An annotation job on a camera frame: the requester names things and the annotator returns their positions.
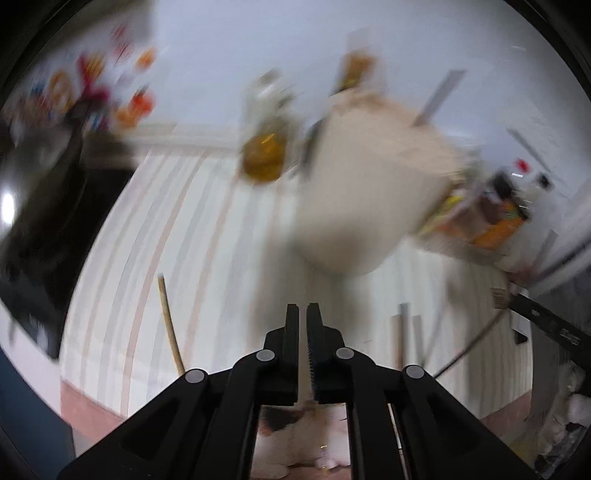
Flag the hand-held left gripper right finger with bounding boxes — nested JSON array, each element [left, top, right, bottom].
[[306, 303, 539, 480]]

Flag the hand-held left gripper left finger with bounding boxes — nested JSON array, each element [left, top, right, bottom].
[[58, 304, 301, 480]]

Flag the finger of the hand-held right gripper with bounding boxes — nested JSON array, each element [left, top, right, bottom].
[[508, 292, 583, 348]]

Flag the dark chopstick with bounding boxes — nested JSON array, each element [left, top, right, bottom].
[[431, 310, 509, 379]]

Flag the wooden chopstick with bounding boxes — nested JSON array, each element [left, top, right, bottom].
[[158, 275, 185, 376]]

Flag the cream utensil holder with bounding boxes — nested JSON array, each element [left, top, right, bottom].
[[291, 88, 472, 278]]

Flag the orange packet with white label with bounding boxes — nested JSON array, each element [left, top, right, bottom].
[[471, 203, 527, 250]]

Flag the clear plastic organizer bin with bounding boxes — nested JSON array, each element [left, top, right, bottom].
[[418, 157, 541, 274]]

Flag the cooking oil bottle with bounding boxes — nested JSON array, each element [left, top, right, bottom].
[[238, 69, 301, 185]]

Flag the black glass cooktop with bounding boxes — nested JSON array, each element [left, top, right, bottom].
[[0, 134, 139, 361]]

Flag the brown capped bottle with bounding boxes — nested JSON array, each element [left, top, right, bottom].
[[330, 30, 384, 97]]

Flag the colourful wall stickers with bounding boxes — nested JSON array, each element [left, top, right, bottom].
[[9, 18, 158, 134]]

